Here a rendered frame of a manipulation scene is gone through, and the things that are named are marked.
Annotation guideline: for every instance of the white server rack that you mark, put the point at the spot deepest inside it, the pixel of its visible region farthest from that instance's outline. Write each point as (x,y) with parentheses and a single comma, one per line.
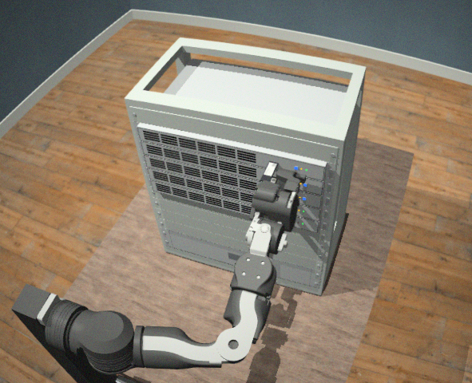
(203,159)

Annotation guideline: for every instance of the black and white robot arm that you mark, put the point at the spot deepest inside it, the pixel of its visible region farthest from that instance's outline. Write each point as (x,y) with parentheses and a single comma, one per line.
(108,340)

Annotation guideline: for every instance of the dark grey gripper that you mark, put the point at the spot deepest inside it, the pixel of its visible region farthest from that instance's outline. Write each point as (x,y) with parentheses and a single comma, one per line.
(269,202)

